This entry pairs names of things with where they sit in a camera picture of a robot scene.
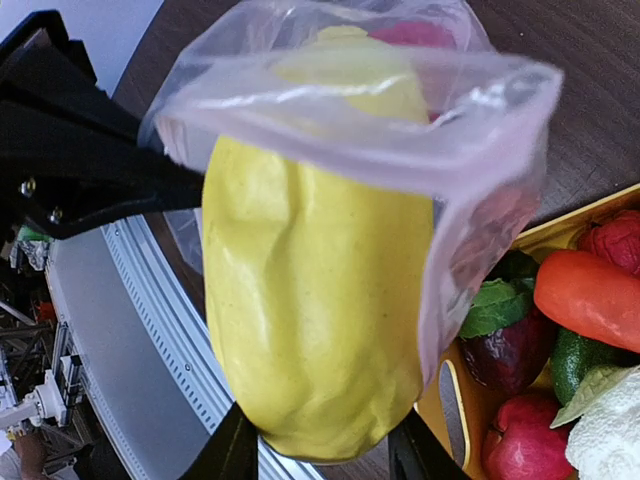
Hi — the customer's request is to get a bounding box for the yellow toy bell pepper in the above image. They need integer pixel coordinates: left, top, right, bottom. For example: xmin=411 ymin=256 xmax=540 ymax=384
xmin=202 ymin=137 xmax=433 ymax=463

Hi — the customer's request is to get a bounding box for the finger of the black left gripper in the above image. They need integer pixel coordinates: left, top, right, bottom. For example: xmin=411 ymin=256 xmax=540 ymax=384
xmin=1 ymin=84 xmax=204 ymax=215
xmin=47 ymin=197 xmax=200 ymax=239

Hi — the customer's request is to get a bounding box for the clear zip top bag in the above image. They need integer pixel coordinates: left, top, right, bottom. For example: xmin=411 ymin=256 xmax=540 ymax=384
xmin=138 ymin=1 xmax=564 ymax=383

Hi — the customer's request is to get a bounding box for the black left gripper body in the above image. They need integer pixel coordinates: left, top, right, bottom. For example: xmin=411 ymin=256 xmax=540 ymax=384
xmin=1 ymin=10 xmax=140 ymax=239

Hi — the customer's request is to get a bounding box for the orange toy carrot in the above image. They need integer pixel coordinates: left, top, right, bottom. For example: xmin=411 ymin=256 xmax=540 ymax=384
xmin=534 ymin=250 xmax=639 ymax=353

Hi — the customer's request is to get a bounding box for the red toy apple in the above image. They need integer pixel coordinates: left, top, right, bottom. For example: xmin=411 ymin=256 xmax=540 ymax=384
xmin=482 ymin=393 xmax=573 ymax=480

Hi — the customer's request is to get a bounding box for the dark purple toy fruit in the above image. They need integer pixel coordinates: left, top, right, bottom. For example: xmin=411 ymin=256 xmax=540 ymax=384
xmin=458 ymin=277 xmax=558 ymax=396

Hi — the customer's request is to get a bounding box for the aluminium front rail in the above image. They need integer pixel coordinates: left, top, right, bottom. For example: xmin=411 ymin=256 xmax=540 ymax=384
xmin=44 ymin=209 xmax=311 ymax=480

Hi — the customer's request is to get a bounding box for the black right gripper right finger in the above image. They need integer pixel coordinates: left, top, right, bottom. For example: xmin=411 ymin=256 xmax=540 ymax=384
xmin=387 ymin=412 xmax=469 ymax=480

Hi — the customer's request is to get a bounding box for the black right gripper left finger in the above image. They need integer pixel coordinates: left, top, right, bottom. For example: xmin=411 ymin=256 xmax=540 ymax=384
xmin=184 ymin=402 xmax=259 ymax=480

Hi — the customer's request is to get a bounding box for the green toy avocado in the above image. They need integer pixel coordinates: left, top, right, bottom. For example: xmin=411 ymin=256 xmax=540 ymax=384
xmin=550 ymin=327 xmax=639 ymax=405

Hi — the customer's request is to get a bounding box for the red toy bell pepper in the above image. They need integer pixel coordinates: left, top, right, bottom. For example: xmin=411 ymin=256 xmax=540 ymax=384
xmin=353 ymin=21 xmax=456 ymax=124

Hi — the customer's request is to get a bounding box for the yellow plastic basket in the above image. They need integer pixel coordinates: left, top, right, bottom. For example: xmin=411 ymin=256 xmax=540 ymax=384
xmin=415 ymin=184 xmax=639 ymax=479

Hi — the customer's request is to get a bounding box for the white toy cauliflower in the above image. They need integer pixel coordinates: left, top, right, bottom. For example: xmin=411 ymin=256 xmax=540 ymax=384
xmin=550 ymin=366 xmax=639 ymax=479

